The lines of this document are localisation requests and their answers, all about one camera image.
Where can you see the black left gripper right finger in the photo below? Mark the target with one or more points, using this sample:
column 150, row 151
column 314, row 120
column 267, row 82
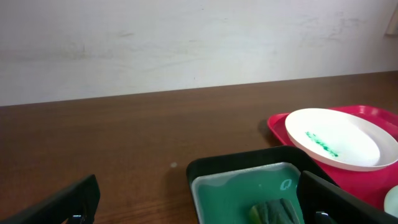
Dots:
column 323, row 202

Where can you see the green yellow sponge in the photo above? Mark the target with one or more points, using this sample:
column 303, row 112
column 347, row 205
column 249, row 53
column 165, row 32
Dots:
column 280, row 211

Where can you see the white plate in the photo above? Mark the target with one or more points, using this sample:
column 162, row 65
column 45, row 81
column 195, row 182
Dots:
column 341, row 140

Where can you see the pale green plate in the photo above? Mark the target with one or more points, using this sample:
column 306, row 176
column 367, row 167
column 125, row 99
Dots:
column 391, row 202

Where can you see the dark green water tray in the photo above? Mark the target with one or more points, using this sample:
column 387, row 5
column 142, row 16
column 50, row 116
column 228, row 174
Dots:
column 224, row 188

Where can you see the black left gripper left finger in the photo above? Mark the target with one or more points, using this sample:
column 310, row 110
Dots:
column 76, row 203

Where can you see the red plastic tray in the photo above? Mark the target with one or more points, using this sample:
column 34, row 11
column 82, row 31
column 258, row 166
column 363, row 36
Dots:
column 370, row 186

